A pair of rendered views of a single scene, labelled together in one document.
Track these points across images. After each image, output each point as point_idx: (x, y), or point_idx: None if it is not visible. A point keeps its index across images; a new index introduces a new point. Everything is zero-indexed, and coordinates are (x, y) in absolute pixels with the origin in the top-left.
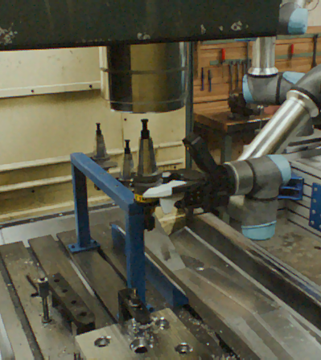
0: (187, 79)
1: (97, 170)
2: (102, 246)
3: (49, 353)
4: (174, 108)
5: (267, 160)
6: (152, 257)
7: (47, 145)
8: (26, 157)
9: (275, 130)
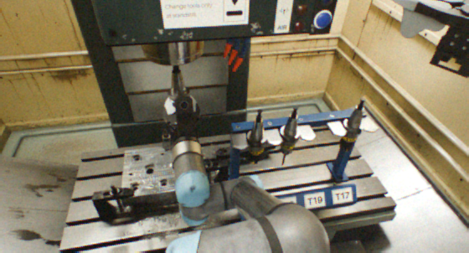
0: (153, 46)
1: (308, 117)
2: (338, 183)
3: (216, 147)
4: (145, 56)
5: (183, 169)
6: (316, 214)
7: (450, 115)
8: (431, 109)
9: (252, 199)
